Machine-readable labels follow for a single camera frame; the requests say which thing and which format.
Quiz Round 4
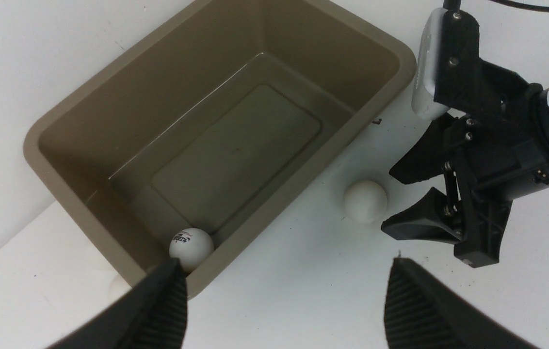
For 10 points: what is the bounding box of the beige plastic bin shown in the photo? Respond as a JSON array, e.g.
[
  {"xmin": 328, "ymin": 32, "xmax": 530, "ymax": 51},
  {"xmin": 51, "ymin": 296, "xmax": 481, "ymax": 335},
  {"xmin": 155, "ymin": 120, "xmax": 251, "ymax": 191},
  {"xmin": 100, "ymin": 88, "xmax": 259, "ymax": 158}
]
[{"xmin": 23, "ymin": 0, "xmax": 416, "ymax": 298}]

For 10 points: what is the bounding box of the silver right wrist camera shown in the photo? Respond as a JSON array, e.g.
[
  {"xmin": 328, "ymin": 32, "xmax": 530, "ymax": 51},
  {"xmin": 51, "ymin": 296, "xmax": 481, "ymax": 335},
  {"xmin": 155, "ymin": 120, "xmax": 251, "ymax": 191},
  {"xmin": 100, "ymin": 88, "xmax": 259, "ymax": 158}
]
[{"xmin": 411, "ymin": 7, "xmax": 449, "ymax": 121}]

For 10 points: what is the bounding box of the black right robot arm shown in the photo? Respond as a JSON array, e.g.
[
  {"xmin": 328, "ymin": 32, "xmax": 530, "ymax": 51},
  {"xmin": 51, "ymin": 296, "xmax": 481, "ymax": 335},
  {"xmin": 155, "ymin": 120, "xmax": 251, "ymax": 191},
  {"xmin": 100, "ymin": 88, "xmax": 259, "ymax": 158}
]
[{"xmin": 381, "ymin": 6, "xmax": 549, "ymax": 268}]

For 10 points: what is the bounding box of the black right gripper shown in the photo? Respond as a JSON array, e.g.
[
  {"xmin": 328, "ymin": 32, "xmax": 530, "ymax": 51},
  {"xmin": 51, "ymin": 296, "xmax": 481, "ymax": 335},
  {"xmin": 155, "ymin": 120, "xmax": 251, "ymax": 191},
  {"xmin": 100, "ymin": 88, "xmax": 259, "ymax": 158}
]
[{"xmin": 381, "ymin": 10, "xmax": 547, "ymax": 268}]

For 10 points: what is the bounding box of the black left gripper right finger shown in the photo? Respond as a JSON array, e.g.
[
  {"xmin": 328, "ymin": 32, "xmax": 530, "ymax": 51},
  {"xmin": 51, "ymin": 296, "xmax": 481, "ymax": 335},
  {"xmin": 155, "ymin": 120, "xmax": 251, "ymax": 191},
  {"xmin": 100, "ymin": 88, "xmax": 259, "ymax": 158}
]
[{"xmin": 384, "ymin": 257, "xmax": 533, "ymax": 349}]

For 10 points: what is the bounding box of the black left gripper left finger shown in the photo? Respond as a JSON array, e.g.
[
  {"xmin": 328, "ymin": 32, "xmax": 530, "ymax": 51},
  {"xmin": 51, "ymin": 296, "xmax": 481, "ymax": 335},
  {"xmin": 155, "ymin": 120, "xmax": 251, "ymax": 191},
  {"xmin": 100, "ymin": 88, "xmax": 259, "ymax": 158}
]
[{"xmin": 50, "ymin": 258, "xmax": 188, "ymax": 349}]

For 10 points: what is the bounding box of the black right camera cable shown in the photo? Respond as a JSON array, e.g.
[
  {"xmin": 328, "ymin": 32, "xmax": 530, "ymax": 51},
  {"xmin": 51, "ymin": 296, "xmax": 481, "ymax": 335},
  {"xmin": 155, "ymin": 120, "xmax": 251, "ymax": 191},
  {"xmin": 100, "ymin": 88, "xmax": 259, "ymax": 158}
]
[{"xmin": 442, "ymin": 0, "xmax": 549, "ymax": 14}]

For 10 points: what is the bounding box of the plain white front ball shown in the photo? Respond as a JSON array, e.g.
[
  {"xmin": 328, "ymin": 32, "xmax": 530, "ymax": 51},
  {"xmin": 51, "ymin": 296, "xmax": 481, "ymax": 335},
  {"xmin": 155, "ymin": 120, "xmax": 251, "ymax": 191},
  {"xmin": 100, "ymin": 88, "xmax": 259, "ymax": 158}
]
[{"xmin": 343, "ymin": 180, "xmax": 388, "ymax": 224}]

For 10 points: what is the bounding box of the white ball with printed logo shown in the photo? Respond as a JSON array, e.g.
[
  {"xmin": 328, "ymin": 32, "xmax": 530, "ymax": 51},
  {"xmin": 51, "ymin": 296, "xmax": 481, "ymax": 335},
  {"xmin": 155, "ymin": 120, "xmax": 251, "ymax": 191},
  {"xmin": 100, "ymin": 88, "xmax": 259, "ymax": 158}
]
[{"xmin": 168, "ymin": 228, "xmax": 215, "ymax": 274}]

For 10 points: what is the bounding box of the white ball left of bin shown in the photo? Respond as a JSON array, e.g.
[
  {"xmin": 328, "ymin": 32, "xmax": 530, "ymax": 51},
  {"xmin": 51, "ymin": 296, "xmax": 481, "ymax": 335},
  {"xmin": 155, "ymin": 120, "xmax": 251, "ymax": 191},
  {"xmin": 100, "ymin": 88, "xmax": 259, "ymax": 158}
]
[{"xmin": 107, "ymin": 274, "xmax": 132, "ymax": 303}]

